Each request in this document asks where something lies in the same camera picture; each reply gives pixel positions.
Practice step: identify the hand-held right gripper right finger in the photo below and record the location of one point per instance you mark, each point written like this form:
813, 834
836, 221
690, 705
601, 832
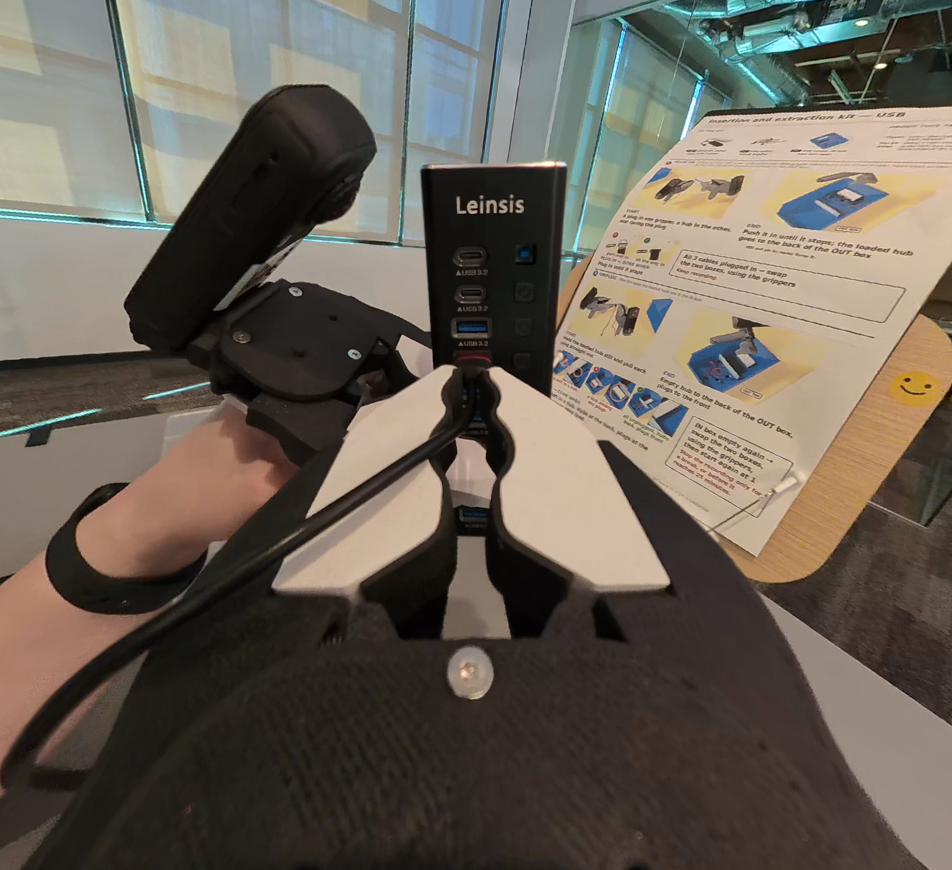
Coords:
565, 498

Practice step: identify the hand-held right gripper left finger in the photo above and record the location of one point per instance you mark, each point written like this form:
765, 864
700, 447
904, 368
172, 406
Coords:
372, 490

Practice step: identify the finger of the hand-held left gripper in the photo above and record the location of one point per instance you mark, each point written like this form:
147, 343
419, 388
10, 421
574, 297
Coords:
375, 412

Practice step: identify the black usb hub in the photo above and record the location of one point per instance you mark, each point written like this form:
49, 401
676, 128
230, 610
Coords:
494, 252

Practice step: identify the person's left forearm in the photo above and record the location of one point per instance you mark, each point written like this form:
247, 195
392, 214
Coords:
44, 662

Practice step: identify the person's left hand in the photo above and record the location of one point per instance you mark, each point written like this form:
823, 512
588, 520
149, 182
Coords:
223, 483

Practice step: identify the large glass window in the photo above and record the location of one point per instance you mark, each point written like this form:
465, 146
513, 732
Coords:
260, 66

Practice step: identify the white tethered pin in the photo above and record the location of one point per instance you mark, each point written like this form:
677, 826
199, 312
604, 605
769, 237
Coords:
785, 484

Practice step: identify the black wristband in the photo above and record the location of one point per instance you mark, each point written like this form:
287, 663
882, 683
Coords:
97, 580

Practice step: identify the instruction sheet on wooden board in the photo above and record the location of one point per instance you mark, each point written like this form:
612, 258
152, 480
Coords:
855, 453

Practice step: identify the printed instruction sheet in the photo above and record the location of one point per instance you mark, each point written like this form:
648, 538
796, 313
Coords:
781, 275

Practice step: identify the yellow smiley sticker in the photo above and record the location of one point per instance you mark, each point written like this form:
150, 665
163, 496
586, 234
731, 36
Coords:
915, 388

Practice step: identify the narrow glass window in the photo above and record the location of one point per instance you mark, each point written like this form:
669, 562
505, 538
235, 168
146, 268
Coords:
647, 126

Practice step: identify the metal ceiling duct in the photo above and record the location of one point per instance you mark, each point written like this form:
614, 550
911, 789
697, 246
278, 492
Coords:
788, 51

